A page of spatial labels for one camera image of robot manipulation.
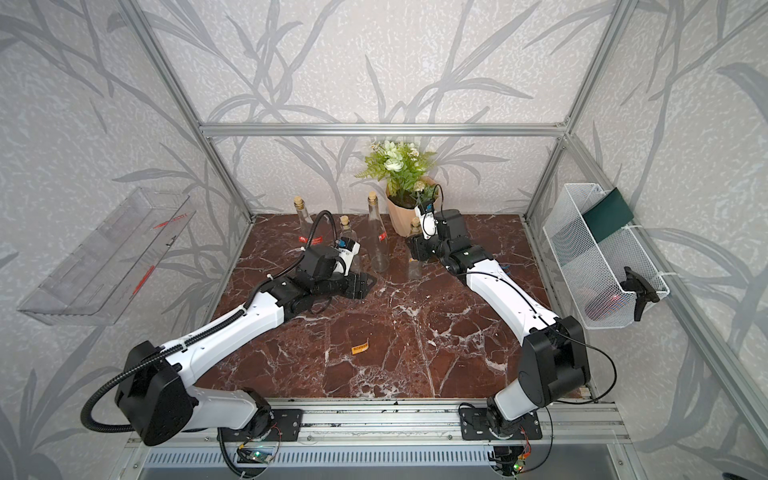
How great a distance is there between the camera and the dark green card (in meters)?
0.70

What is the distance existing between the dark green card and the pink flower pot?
0.54 metres

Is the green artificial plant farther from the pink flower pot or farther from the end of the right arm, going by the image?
the end of the right arm

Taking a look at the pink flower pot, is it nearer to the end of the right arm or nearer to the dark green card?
the end of the right arm

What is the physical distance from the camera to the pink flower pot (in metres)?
1.03

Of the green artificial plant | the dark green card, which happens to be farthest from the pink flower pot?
the dark green card

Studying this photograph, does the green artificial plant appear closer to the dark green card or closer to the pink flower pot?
the pink flower pot
